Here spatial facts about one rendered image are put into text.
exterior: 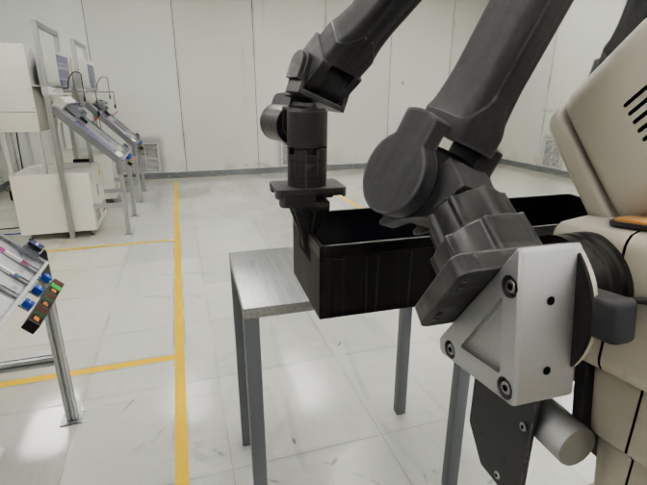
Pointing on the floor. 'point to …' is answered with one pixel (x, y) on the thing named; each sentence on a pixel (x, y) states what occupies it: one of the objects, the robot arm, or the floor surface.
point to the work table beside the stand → (271, 286)
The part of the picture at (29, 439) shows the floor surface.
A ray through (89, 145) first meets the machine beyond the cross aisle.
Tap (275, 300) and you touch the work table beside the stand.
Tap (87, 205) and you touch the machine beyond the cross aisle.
